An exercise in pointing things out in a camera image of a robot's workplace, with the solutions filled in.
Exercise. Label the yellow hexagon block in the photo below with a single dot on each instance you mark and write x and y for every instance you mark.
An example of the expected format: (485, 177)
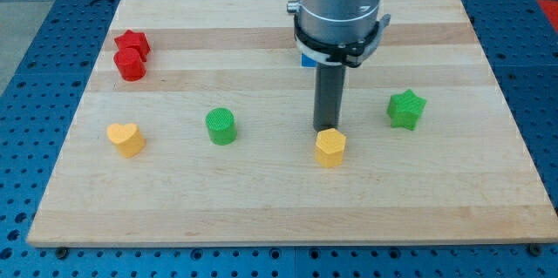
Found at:
(329, 148)

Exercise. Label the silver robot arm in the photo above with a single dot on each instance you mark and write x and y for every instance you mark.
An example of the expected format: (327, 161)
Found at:
(335, 21)

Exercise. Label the green cylinder block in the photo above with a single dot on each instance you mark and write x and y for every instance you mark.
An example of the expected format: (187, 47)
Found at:
(220, 123)

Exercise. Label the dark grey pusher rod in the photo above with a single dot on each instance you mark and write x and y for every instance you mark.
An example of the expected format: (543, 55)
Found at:
(329, 86)

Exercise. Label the blue block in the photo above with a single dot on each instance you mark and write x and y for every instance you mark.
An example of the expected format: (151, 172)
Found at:
(307, 62)

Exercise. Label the wooden board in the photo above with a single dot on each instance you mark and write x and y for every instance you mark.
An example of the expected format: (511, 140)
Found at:
(463, 176)

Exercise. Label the green star block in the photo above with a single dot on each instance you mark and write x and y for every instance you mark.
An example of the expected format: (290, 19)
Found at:
(405, 109)

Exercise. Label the yellow heart block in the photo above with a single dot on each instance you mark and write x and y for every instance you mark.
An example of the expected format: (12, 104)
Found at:
(127, 139)

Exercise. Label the red cylinder block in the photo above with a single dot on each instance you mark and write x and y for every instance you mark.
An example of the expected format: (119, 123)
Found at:
(129, 64)

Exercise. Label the red star block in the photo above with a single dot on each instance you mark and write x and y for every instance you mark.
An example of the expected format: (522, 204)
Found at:
(135, 40)

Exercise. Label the black clamp bracket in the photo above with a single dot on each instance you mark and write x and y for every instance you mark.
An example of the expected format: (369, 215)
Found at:
(352, 55)

